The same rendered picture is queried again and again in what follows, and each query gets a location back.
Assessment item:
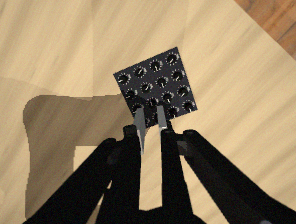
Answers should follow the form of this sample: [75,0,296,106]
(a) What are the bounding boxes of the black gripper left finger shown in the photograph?
[22,108,146,224]

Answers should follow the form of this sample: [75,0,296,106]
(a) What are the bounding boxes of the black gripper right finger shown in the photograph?
[157,105,296,224]

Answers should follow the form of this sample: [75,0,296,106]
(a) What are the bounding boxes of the black knob box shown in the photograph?
[113,47,198,128]

